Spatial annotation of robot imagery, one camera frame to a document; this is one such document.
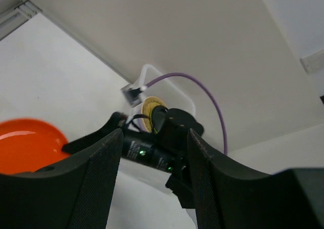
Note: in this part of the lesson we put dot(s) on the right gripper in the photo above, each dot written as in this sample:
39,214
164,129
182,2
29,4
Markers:
165,150

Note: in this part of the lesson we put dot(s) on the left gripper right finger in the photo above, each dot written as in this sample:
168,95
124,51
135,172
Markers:
228,194

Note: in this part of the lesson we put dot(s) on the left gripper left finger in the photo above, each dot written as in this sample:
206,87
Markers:
75,192

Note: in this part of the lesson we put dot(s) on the beige plate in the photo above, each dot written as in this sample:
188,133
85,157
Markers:
145,105

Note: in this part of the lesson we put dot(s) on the orange plate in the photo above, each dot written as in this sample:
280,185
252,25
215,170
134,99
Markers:
28,145

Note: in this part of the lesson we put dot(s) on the black plate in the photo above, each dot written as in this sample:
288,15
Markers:
157,117

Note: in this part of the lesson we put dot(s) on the white plastic bin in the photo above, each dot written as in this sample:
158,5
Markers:
174,97

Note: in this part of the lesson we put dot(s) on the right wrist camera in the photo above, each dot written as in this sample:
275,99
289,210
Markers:
133,95

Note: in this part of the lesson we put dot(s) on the white wall outlet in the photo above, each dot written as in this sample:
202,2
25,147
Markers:
313,62

